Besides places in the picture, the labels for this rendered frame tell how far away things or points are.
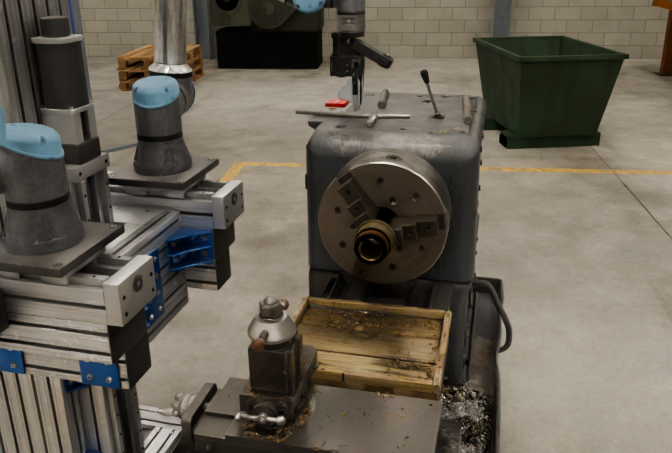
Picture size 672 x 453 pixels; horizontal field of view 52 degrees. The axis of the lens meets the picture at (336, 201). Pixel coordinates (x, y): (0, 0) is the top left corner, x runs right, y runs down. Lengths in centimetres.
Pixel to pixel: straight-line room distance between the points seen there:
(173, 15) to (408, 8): 975
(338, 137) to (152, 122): 47
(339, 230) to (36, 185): 70
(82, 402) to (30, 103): 77
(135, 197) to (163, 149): 16
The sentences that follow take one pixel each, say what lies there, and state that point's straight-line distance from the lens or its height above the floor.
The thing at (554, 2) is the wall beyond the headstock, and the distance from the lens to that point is 1172.
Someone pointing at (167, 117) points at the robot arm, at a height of 131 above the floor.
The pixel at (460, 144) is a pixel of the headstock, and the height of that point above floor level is 124.
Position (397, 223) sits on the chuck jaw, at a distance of 158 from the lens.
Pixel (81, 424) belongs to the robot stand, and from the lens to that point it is 197.
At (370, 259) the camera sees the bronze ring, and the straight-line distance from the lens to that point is 152.
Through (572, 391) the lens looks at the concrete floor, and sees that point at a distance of 305.
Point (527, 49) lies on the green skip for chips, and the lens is 731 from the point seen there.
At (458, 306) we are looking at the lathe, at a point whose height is 80.
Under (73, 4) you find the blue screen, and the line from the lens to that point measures 626.
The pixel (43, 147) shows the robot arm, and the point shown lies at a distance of 138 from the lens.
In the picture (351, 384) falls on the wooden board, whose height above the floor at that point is 88.
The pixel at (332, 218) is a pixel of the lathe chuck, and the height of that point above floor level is 109.
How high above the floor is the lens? 170
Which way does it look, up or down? 20 degrees down
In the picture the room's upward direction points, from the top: 1 degrees counter-clockwise
